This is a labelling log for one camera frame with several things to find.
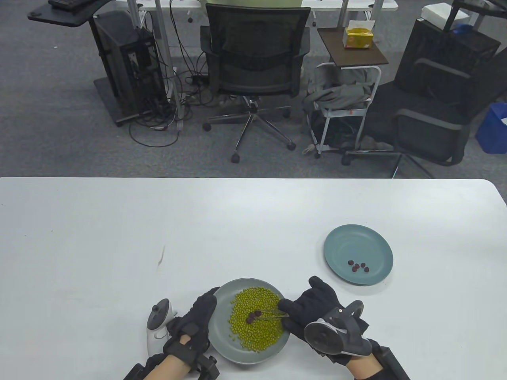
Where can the person's left hand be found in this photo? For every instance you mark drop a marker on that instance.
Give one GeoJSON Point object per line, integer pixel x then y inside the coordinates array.
{"type": "Point", "coordinates": [192, 328]}

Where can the black computer tower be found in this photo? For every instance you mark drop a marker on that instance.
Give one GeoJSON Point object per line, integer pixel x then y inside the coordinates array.
{"type": "Point", "coordinates": [119, 59]}

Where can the black stand desk top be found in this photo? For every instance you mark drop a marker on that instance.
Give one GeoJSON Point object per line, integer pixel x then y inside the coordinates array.
{"type": "Point", "coordinates": [63, 16]}

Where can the grey plate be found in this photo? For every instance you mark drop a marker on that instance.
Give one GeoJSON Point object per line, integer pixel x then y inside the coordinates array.
{"type": "Point", "coordinates": [222, 336]}

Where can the grey white tracker controller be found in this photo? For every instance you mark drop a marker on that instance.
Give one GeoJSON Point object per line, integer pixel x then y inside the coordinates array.
{"type": "Point", "coordinates": [323, 338]}
{"type": "Point", "coordinates": [158, 316]}

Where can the person's left forearm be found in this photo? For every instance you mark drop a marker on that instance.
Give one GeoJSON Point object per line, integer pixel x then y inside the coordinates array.
{"type": "Point", "coordinates": [168, 370]}

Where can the metal tweezers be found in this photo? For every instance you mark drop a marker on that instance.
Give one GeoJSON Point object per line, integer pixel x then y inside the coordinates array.
{"type": "Point", "coordinates": [277, 315]}

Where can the black mesh office chair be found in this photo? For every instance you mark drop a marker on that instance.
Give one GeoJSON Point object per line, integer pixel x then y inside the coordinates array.
{"type": "Point", "coordinates": [257, 47]}

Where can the white box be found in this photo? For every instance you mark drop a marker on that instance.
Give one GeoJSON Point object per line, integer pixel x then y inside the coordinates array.
{"type": "Point", "coordinates": [439, 12]}

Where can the person's right hand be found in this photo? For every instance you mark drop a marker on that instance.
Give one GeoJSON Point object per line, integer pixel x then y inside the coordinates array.
{"type": "Point", "coordinates": [317, 304]}

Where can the teal plate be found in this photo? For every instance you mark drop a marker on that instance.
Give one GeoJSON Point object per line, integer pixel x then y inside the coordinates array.
{"type": "Point", "coordinates": [356, 241]}

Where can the black bag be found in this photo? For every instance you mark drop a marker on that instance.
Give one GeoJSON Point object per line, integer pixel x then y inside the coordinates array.
{"type": "Point", "coordinates": [340, 132]}

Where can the black stand base plate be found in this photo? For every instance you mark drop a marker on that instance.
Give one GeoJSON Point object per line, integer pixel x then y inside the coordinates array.
{"type": "Point", "coordinates": [107, 99]}

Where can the blue plastic bin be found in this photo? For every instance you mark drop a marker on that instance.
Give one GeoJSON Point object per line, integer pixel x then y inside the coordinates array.
{"type": "Point", "coordinates": [491, 130]}

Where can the yellow tissue box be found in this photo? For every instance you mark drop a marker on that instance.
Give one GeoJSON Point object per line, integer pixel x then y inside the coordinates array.
{"type": "Point", "coordinates": [358, 39]}

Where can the grey jacket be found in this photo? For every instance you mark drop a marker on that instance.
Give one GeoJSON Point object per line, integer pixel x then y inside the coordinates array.
{"type": "Point", "coordinates": [344, 93]}

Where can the white desk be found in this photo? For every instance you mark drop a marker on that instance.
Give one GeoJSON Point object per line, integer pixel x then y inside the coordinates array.
{"type": "Point", "coordinates": [356, 4]}

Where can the black keyboard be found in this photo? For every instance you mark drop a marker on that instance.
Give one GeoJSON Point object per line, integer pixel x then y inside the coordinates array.
{"type": "Point", "coordinates": [67, 3]}

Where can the black desk frame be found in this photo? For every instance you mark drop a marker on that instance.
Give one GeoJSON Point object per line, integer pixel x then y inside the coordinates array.
{"type": "Point", "coordinates": [475, 4]}

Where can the pile of green beans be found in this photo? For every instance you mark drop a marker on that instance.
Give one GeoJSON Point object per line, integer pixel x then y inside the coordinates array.
{"type": "Point", "coordinates": [261, 336]}

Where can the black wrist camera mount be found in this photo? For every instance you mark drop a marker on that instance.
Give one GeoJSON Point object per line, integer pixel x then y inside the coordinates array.
{"type": "Point", "coordinates": [392, 366]}
{"type": "Point", "coordinates": [206, 368]}

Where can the brown side table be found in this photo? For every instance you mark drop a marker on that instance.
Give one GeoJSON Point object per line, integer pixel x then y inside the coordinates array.
{"type": "Point", "coordinates": [356, 55]}

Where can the black padded office chair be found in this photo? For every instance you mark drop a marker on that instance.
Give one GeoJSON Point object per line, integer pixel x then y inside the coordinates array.
{"type": "Point", "coordinates": [427, 130]}

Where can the black power strip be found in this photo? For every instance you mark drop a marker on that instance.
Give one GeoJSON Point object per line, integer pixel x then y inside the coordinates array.
{"type": "Point", "coordinates": [198, 79]}

